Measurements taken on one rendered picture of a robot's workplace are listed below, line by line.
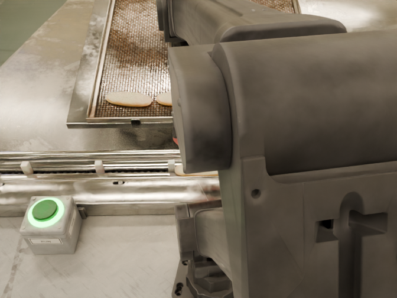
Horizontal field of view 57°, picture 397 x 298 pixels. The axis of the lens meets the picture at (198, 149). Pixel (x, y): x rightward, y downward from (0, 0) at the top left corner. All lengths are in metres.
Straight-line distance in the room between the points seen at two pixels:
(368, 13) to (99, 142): 0.76
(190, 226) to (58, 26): 0.98
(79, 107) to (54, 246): 0.31
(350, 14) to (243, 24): 0.93
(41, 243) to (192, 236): 0.29
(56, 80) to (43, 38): 0.24
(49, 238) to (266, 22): 0.53
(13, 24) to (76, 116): 2.59
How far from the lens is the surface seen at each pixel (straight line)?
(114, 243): 0.67
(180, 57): 0.16
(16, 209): 0.74
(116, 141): 0.83
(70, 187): 0.71
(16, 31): 3.25
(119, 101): 0.80
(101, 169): 0.73
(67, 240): 0.64
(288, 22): 0.18
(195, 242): 0.46
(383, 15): 1.13
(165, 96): 0.80
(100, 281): 0.65
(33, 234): 0.64
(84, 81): 0.87
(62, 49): 1.19
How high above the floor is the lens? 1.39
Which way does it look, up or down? 46 degrees down
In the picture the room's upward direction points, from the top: straight up
